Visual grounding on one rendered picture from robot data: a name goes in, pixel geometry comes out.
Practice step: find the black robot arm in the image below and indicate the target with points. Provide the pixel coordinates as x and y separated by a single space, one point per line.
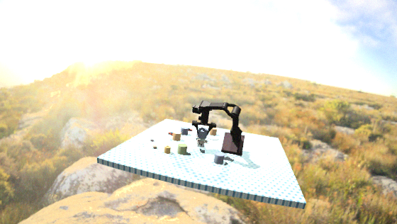
205 107

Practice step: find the white balance beam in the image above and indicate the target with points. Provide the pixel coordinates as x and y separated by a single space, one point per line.
201 143

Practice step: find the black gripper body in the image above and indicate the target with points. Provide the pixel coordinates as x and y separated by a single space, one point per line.
204 121

